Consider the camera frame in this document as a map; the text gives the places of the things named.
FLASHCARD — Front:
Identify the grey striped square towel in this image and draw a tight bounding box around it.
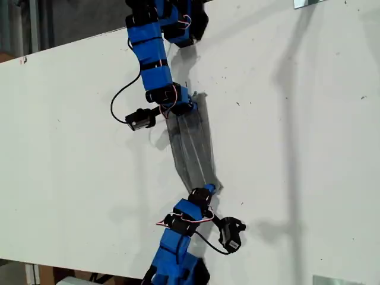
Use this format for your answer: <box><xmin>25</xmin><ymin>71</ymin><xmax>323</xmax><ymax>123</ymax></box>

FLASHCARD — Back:
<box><xmin>164</xmin><ymin>91</ymin><xmax>223</xmax><ymax>194</ymax></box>

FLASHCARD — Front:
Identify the white plastic container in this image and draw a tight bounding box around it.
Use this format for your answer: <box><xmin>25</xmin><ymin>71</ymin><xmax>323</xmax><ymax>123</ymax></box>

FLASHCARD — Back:
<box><xmin>55</xmin><ymin>275</ymin><xmax>93</xmax><ymax>285</ymax></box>

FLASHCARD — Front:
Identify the shiny grey metal plate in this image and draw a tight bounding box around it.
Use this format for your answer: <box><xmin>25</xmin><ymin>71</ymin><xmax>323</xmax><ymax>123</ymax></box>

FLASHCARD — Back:
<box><xmin>293</xmin><ymin>0</ymin><xmax>324</xmax><ymax>10</ymax></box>

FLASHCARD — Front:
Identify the brown cardboard box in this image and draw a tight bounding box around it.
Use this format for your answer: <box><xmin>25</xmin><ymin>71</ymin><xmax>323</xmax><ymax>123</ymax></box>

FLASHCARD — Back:
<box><xmin>39</xmin><ymin>265</ymin><xmax>119</xmax><ymax>285</ymax></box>

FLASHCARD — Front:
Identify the white table leg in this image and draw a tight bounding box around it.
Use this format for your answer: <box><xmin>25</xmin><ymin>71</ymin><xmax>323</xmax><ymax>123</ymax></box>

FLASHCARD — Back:
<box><xmin>25</xmin><ymin>262</ymin><xmax>41</xmax><ymax>285</ymax></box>

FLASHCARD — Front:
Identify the arm red white wire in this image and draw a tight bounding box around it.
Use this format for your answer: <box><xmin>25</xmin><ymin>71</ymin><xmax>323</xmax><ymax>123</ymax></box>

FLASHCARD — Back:
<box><xmin>156</xmin><ymin>204</ymin><xmax>216</xmax><ymax>227</ymax></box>
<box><xmin>159</xmin><ymin>85</ymin><xmax>181</xmax><ymax>120</ymax></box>

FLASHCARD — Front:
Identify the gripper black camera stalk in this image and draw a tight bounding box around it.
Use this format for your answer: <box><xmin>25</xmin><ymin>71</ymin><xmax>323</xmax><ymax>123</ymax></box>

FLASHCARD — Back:
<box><xmin>211</xmin><ymin>212</ymin><xmax>225</xmax><ymax>231</ymax></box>
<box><xmin>150</xmin><ymin>105</ymin><xmax>169</xmax><ymax>119</ymax></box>

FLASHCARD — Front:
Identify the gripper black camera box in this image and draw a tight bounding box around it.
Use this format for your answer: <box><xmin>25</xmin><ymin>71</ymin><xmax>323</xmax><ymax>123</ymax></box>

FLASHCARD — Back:
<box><xmin>125</xmin><ymin>108</ymin><xmax>157</xmax><ymax>132</ymax></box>
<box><xmin>218</xmin><ymin>217</ymin><xmax>247</xmax><ymax>254</ymax></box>

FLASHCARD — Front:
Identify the gripper black camera cable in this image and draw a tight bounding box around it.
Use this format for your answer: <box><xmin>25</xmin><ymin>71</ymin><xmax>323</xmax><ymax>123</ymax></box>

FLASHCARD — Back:
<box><xmin>110</xmin><ymin>37</ymin><xmax>142</xmax><ymax>124</ymax></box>
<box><xmin>194</xmin><ymin>230</ymin><xmax>233</xmax><ymax>256</ymax></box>

